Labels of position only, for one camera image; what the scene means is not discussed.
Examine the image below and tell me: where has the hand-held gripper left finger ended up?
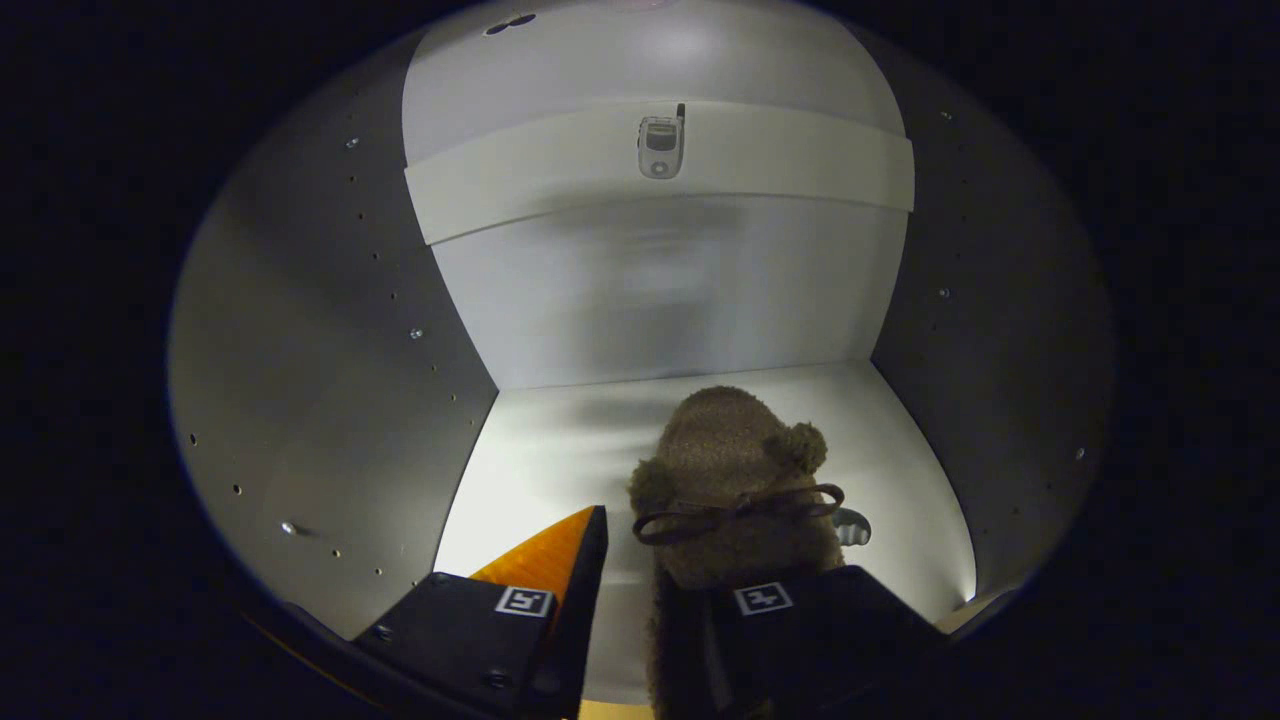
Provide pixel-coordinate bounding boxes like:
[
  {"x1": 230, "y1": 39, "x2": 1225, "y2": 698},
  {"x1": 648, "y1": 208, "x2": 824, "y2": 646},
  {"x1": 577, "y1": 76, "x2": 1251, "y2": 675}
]
[{"x1": 355, "y1": 505, "x2": 609, "y2": 720}]

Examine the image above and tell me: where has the brown plush shoe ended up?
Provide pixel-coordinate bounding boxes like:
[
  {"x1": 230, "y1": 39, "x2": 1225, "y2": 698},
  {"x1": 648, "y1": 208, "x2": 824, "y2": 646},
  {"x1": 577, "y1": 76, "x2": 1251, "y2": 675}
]
[{"x1": 628, "y1": 385, "x2": 849, "y2": 720}]

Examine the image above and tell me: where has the grey shoe cabinet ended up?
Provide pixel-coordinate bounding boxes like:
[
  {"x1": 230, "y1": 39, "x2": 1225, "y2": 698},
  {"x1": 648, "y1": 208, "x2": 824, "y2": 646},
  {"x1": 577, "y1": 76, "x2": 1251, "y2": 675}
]
[{"x1": 168, "y1": 0, "x2": 1116, "y2": 720}]

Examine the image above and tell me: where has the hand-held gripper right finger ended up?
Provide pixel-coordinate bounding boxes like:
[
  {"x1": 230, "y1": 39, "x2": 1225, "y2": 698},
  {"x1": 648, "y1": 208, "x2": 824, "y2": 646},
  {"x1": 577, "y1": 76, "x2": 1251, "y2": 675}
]
[{"x1": 700, "y1": 565, "x2": 946, "y2": 720}]

